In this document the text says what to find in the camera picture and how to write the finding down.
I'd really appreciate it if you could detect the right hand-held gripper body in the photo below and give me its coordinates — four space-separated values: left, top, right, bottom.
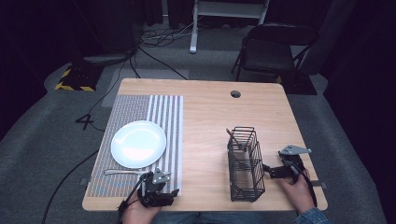
277 144 313 185

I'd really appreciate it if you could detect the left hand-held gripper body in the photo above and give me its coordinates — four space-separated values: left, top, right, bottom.
138 167 172 208

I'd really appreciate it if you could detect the black wire cutlery basket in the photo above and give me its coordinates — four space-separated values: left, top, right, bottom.
226 125 266 203

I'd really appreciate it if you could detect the person's right hand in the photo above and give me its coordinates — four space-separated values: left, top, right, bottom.
277 175 316 215

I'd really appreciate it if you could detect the person's left hand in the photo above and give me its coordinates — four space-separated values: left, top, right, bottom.
121 191 163 224

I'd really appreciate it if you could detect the silver fork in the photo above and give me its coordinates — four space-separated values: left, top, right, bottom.
103 168 173 176

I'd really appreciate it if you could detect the white round plate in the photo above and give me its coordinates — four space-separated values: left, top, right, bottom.
110 119 168 170

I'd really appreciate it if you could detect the person's denim right sleeve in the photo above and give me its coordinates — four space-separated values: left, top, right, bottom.
293 207 330 224

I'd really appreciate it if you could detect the grey striped woven placemat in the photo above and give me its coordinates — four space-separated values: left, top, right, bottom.
86 94 184 199

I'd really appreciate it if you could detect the black folding chair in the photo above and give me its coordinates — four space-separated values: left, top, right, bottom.
230 22 320 84

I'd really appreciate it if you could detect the yellow and black striped base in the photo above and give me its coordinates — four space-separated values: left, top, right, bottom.
54 63 105 93

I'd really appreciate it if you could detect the grey round stand base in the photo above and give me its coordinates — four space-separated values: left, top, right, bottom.
81 52 134 65

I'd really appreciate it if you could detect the white metal stand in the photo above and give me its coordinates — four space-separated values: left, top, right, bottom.
189 0 272 55

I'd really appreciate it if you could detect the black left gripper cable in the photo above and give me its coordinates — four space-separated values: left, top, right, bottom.
117 173 149 216

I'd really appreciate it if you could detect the dark-handled utensil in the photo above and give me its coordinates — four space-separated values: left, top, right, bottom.
226 127 248 149

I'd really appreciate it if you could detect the long black floor cable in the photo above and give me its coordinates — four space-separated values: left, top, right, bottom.
41 149 100 224

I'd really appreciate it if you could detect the thin black floor cable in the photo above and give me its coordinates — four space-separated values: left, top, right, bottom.
137 46 189 81

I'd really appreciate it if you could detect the bundle of floor cables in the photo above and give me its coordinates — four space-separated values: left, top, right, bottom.
136 18 200 49

